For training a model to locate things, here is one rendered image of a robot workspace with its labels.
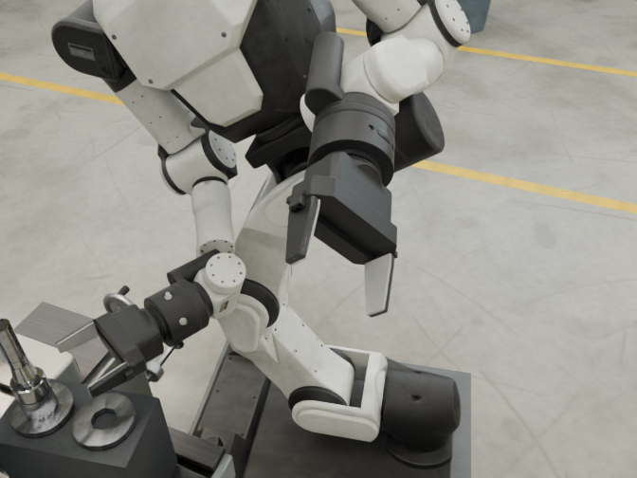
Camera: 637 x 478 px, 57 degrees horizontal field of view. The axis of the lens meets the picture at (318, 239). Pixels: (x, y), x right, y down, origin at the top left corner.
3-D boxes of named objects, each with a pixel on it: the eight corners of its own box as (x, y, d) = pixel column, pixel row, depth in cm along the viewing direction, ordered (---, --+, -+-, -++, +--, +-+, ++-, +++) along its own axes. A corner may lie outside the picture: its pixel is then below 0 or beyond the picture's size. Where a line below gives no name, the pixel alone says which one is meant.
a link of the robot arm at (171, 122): (192, 173, 121) (116, 83, 110) (244, 143, 117) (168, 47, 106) (180, 204, 112) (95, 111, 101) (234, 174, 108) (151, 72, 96)
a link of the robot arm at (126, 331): (137, 393, 89) (205, 352, 95) (126, 351, 83) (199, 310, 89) (99, 342, 96) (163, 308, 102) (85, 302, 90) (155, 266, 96)
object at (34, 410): (62, 393, 90) (50, 368, 86) (53, 420, 86) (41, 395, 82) (29, 395, 90) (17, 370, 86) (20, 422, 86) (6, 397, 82)
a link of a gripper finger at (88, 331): (61, 356, 90) (100, 336, 93) (56, 342, 88) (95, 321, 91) (57, 349, 91) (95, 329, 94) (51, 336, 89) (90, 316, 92)
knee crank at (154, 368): (180, 329, 186) (177, 316, 182) (197, 334, 184) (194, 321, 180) (139, 382, 170) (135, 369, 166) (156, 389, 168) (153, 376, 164)
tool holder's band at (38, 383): (50, 368, 86) (48, 364, 85) (41, 395, 82) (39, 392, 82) (17, 370, 86) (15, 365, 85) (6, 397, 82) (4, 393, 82)
